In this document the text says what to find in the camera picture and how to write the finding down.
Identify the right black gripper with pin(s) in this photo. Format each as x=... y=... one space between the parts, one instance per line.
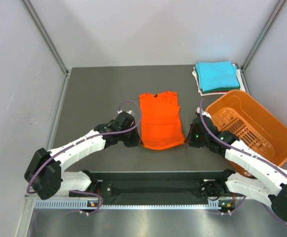
x=189 y=140

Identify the folded green t shirt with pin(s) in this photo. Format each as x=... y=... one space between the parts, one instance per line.
x=222 y=89

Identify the folded cyan t shirt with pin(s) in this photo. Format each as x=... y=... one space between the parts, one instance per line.
x=217 y=75

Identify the folded white t shirt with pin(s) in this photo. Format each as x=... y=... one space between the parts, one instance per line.
x=239 y=78

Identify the grey slotted cable duct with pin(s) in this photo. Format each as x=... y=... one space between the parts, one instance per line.
x=84 y=204

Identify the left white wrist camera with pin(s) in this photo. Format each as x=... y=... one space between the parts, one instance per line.
x=133 y=113

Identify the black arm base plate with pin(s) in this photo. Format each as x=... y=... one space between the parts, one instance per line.
x=155 y=188

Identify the orange plastic basket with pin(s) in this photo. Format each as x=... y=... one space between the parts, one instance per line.
x=242 y=115

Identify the aluminium frame rail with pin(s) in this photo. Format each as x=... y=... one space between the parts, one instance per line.
x=44 y=34

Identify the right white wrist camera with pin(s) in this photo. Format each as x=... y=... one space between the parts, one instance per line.
x=199 y=112

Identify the orange t shirt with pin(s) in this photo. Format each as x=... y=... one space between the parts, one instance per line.
x=161 y=124

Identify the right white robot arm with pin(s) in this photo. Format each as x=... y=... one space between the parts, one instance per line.
x=269 y=182

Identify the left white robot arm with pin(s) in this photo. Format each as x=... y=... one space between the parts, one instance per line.
x=47 y=173

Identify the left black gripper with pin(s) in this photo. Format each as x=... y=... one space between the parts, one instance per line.
x=136 y=140

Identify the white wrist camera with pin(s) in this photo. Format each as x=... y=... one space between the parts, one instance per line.
x=133 y=113
x=199 y=112

